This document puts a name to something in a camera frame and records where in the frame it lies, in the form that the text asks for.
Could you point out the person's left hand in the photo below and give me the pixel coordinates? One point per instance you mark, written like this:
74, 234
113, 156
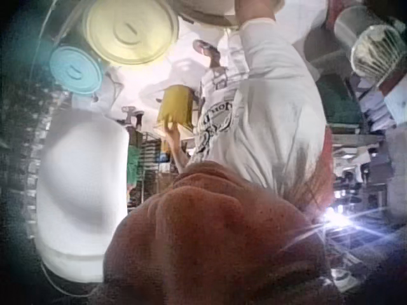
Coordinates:
172, 131

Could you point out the yellow box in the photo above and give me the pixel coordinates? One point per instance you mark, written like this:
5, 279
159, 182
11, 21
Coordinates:
175, 106

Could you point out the person's legs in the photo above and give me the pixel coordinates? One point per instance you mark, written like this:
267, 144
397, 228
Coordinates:
210, 52

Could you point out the bucket with yellow lid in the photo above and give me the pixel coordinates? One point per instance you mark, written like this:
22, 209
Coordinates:
130, 30

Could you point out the bucket with blue lid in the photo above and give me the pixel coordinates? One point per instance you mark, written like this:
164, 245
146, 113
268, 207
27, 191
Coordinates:
76, 70

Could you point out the large white bucket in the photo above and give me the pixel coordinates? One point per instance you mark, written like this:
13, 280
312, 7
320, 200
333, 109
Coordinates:
82, 197

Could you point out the white bucket with brown rim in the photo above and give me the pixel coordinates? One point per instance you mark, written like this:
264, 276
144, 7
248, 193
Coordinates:
206, 11

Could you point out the dark storage rack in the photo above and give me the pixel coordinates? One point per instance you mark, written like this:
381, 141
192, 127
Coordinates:
22, 143

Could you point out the cluttered storage shelf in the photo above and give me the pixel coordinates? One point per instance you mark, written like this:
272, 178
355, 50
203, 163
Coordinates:
365, 133

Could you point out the steel pot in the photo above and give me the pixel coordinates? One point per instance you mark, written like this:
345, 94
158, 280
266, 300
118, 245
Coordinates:
353, 27

